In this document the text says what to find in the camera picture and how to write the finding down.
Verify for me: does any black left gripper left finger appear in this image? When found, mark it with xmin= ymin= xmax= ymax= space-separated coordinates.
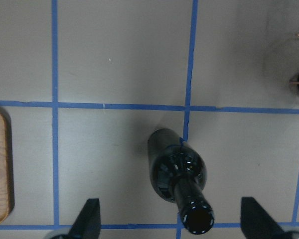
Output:
xmin=68 ymin=198 xmax=100 ymax=239

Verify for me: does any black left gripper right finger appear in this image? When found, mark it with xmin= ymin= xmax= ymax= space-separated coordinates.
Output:
xmin=240 ymin=197 xmax=284 ymax=239

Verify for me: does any dark glass wine bottle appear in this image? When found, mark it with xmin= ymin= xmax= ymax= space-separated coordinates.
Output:
xmin=148 ymin=128 xmax=214 ymax=235

